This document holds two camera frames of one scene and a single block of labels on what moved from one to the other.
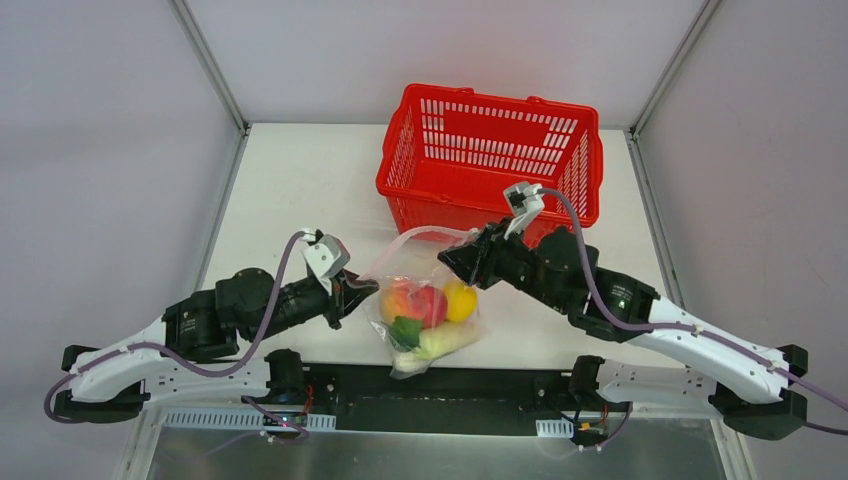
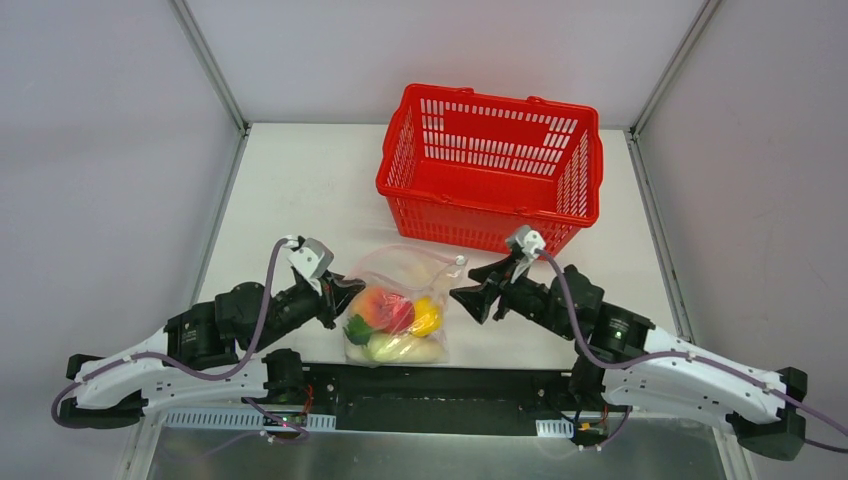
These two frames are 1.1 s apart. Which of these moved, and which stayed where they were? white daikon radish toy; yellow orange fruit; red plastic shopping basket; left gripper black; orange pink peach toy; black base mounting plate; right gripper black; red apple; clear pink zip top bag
Moved: yellow orange fruit; orange pink peach toy; white daikon radish toy; right gripper black; clear pink zip top bag; red apple
Stayed: left gripper black; red plastic shopping basket; black base mounting plate
